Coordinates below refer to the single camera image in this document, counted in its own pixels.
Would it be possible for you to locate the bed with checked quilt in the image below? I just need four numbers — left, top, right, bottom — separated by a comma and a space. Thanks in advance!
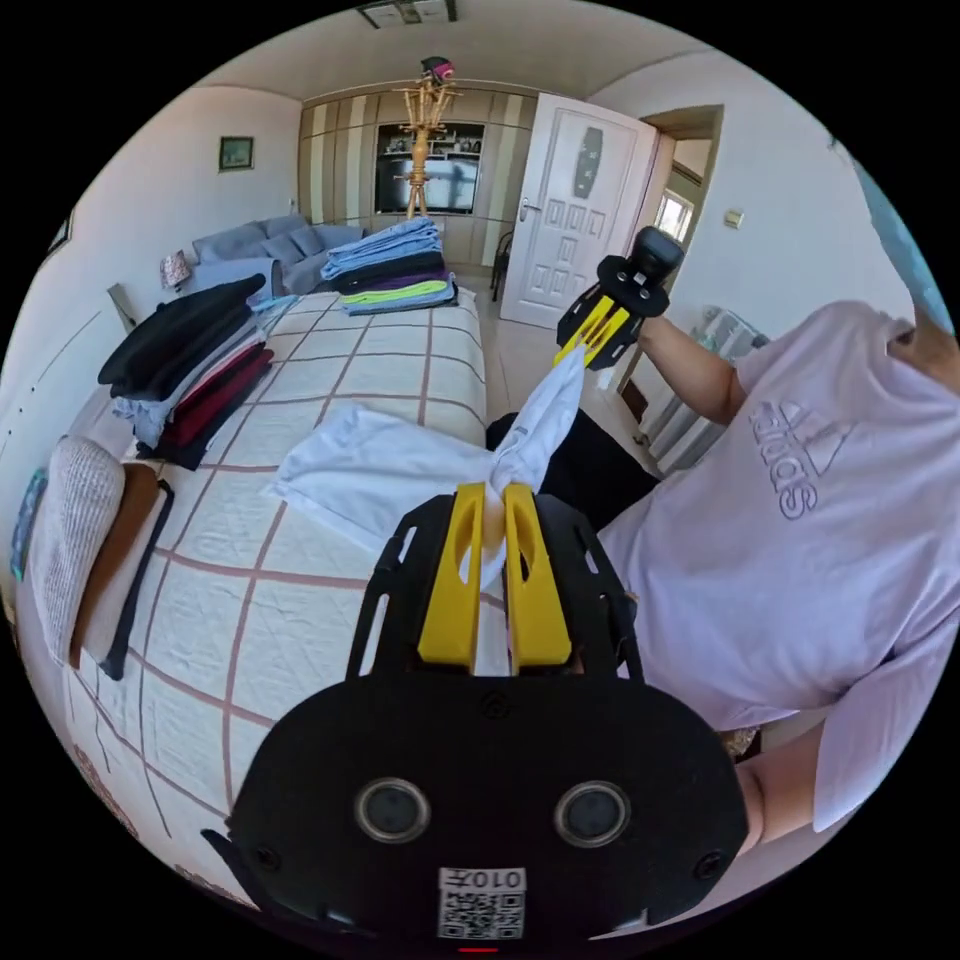
14, 288, 519, 910

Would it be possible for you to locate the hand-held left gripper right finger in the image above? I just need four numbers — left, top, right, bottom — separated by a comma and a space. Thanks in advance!
503, 484, 574, 674

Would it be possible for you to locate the wall cupboard with television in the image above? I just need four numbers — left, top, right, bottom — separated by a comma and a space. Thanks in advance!
298, 89, 542, 268

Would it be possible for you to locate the white short sleeve shirt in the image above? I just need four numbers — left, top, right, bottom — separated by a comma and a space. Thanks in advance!
262, 348, 588, 676

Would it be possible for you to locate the wooden coat rack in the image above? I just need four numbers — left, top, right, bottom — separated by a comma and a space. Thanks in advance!
392, 56, 460, 223

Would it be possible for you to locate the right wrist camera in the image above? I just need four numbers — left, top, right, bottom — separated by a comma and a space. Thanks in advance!
629, 227, 686, 291

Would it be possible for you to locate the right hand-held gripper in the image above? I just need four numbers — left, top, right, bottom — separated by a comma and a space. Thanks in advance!
552, 254, 671, 372

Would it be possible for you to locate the person's body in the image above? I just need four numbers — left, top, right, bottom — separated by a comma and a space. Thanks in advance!
485, 298, 960, 835

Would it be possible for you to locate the pile of dark clothes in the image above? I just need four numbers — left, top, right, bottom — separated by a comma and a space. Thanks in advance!
97, 273, 301, 472

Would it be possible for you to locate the blue sofa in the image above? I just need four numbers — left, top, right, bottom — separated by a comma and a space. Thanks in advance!
160, 215, 376, 298

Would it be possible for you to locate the white radiator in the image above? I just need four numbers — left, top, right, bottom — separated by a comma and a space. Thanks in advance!
637, 305, 771, 468

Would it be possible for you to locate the pile of blue clothes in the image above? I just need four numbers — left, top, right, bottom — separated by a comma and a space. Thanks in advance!
320, 217, 460, 317

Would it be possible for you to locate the dark chair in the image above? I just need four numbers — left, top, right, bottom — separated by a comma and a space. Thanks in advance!
490, 230, 518, 302

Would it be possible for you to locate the black flat cushion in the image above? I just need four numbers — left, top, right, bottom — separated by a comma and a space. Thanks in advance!
101, 479, 176, 681

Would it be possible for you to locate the white woven pillow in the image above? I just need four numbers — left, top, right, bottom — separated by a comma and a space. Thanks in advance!
29, 434, 127, 666

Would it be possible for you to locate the brown cushion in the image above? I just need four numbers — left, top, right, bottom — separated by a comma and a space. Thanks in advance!
68, 462, 163, 669

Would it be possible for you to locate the white panelled door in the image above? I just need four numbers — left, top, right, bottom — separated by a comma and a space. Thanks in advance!
498, 93, 662, 328

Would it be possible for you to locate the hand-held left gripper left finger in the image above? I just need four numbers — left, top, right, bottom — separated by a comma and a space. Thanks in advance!
416, 483, 487, 670

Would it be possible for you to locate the person's left forearm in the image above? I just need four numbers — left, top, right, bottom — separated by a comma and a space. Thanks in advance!
731, 716, 835, 864

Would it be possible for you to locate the person's right forearm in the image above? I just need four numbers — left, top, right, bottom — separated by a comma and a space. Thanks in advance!
637, 318, 748, 426

